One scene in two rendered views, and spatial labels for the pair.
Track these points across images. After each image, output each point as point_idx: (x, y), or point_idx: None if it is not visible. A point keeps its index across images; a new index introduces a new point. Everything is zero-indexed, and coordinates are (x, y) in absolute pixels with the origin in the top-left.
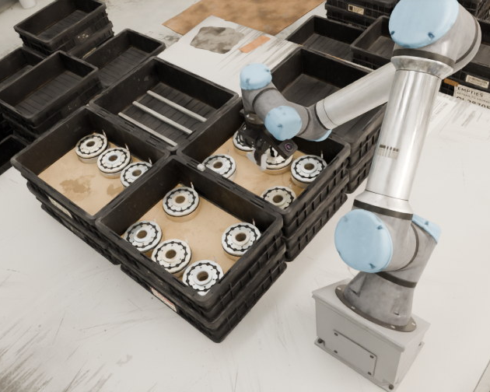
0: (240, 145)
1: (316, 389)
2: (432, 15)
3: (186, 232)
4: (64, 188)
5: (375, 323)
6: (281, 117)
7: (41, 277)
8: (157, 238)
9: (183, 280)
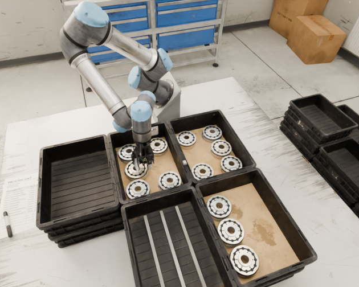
0: (147, 186)
1: (190, 113)
2: (94, 5)
3: (207, 161)
4: (272, 237)
5: (170, 79)
6: (149, 91)
7: (293, 214)
8: (224, 158)
9: (221, 134)
